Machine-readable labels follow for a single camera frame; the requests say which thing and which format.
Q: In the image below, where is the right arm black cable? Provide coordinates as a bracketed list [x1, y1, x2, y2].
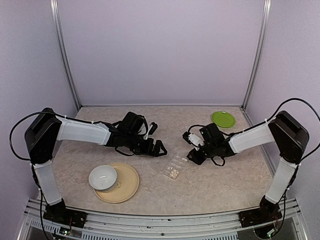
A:
[271, 98, 318, 161]

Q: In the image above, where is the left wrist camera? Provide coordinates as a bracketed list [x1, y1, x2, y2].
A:
[143, 122, 158, 140]

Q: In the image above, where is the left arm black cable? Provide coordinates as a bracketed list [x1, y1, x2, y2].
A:
[9, 112, 58, 161]

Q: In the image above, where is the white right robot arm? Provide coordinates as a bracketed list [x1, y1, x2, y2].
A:
[182, 110, 310, 222]

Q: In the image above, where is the right aluminium corner post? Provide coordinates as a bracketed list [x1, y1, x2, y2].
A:
[241, 0, 272, 111]

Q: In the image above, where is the beige round plate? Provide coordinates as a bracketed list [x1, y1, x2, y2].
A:
[94, 162, 140, 204]

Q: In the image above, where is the aluminium corner post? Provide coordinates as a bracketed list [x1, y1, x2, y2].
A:
[50, 0, 82, 111]
[241, 0, 272, 111]

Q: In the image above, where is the left aluminium corner post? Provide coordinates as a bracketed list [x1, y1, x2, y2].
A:
[50, 0, 82, 111]

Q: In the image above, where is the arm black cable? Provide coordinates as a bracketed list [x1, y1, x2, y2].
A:
[271, 98, 318, 161]
[9, 112, 58, 161]

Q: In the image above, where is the white ceramic bowl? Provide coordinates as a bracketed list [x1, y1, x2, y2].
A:
[88, 165, 118, 192]

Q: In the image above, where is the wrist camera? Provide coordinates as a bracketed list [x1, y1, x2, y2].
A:
[182, 131, 204, 151]
[143, 122, 158, 140]

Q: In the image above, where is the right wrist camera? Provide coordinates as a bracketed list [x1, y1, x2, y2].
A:
[182, 131, 204, 151]

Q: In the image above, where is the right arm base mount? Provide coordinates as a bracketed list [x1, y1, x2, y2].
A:
[238, 196, 283, 228]

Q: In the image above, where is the aluminium front rail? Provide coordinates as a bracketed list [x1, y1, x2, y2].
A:
[18, 197, 308, 240]

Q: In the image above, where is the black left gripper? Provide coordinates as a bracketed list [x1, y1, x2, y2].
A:
[124, 132, 168, 157]

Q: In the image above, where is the clear plastic pill organizer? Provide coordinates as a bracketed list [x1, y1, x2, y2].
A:
[161, 153, 188, 180]

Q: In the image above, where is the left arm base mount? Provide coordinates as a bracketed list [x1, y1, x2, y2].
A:
[43, 205, 87, 229]

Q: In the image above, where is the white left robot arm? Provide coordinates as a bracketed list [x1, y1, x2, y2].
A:
[24, 107, 168, 223]

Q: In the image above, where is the green plastic plate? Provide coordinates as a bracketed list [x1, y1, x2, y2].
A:
[211, 111, 236, 128]

